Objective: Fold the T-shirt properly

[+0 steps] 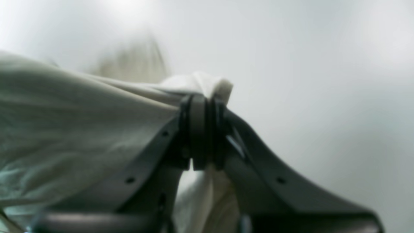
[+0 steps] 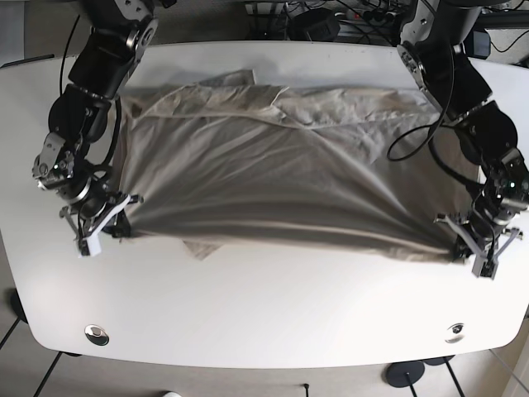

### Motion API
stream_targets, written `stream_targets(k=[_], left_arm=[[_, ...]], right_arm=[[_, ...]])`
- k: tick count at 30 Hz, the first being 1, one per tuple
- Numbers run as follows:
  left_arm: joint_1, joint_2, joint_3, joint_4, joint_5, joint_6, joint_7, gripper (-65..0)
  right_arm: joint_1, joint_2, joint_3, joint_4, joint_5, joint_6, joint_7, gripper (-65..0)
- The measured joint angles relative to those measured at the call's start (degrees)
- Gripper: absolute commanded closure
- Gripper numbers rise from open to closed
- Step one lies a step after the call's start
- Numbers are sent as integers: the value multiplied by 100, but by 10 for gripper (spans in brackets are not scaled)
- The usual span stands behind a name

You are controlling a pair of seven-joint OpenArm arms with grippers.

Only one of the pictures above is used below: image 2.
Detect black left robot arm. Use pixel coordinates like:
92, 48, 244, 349
397, 1, 528, 278

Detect black round stand base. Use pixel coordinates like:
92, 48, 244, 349
384, 361, 425, 388

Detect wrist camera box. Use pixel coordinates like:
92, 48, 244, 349
472, 256, 498, 280
77, 235, 102, 257

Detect black power adapter box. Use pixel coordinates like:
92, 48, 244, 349
287, 8, 341, 42

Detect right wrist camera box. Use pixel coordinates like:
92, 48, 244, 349
77, 235, 102, 257

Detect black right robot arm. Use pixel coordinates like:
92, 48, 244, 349
32, 1, 158, 246

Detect left silver table grommet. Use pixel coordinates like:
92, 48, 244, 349
84, 324, 110, 347

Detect right silver table grommet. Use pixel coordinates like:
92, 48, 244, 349
443, 323, 465, 344

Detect silver table grommet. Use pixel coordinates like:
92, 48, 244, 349
84, 324, 110, 347
443, 323, 465, 344

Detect tangled black cables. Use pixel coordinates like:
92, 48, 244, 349
243, 0, 529, 59

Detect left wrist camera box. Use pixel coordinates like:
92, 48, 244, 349
472, 256, 498, 280

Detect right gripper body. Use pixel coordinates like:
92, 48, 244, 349
59, 192, 144, 239

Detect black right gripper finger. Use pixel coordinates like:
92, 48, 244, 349
107, 210, 131, 239

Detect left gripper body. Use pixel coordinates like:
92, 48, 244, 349
434, 213, 523, 265

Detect beige grey T-shirt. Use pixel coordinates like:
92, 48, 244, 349
114, 70, 472, 263

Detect white orange sneaker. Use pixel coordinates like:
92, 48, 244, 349
162, 391, 182, 397

